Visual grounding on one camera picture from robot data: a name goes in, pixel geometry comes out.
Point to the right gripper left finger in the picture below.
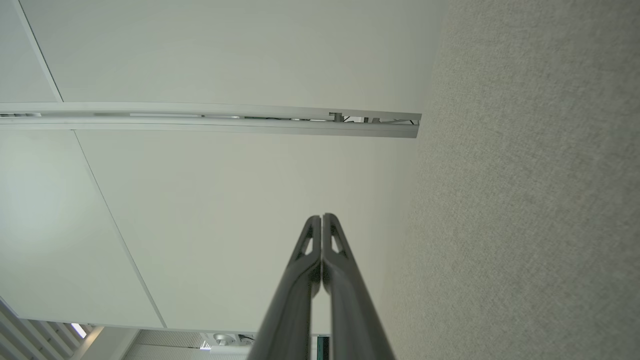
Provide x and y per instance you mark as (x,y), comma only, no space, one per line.
(290,320)

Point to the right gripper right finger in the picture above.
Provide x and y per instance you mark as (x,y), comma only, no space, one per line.
(352,320)

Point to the grey metal partition post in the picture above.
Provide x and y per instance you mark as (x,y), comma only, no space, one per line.
(200,126)

